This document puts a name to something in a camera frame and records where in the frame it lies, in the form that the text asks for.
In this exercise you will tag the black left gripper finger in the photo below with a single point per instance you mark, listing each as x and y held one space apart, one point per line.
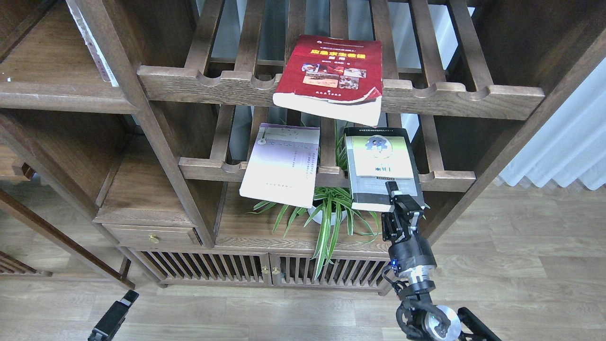
110 323

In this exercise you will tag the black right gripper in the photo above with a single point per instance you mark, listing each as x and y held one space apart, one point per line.
409 250

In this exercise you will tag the green grey black-edged book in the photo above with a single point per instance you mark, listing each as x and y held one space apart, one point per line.
376 156

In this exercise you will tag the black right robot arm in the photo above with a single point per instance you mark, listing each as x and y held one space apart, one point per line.
421 320

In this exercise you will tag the green spider plant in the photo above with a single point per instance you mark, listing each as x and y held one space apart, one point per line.
331 209

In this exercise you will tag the dark wooden bookshelf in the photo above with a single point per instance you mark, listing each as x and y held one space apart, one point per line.
164 151

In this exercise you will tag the white lavender paperback book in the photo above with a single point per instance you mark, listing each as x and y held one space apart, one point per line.
282 165

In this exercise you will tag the red paperback book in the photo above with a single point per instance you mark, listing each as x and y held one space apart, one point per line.
333 78

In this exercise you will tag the white pleated curtain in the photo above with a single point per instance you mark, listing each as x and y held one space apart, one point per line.
571 147

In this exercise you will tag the white upright book spine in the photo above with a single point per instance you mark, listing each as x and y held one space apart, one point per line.
93 47

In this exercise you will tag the wooden furniture frame left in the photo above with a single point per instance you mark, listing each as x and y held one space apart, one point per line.
14 168

